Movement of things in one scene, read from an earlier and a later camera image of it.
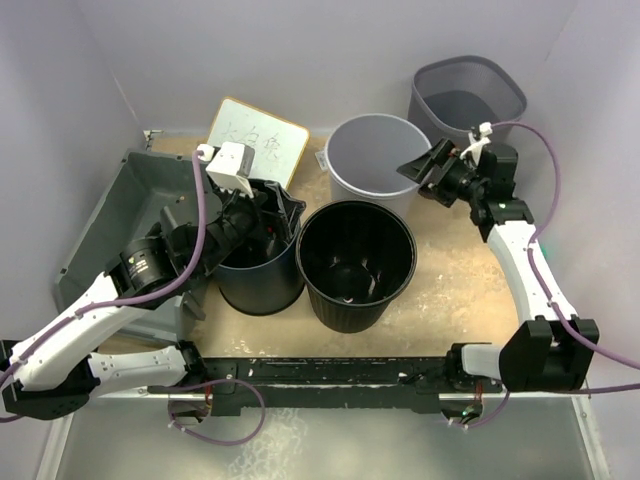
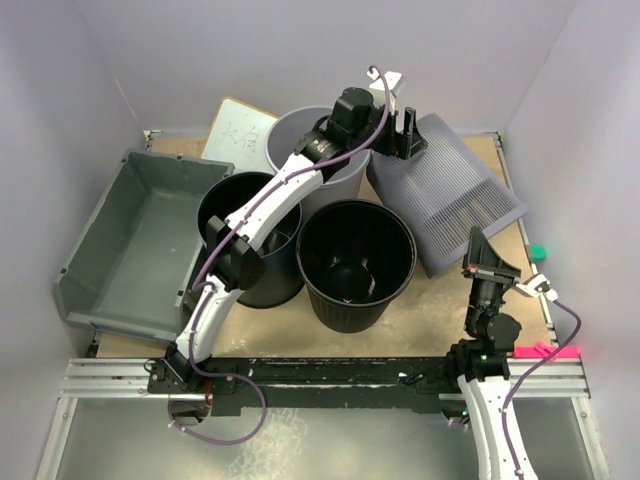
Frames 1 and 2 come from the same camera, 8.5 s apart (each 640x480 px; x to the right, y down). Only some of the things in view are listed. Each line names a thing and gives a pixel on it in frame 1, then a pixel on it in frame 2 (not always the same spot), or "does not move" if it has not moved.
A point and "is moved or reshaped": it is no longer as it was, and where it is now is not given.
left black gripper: (290, 208) to (402, 146)
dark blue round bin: (264, 272) does not move
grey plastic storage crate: (128, 209) does not move
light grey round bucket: (363, 154) is moved or reshaped
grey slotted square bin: (449, 96) to (444, 192)
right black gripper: (439, 154) to (481, 262)
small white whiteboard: (278, 143) does not move
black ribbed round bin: (353, 257) does not move
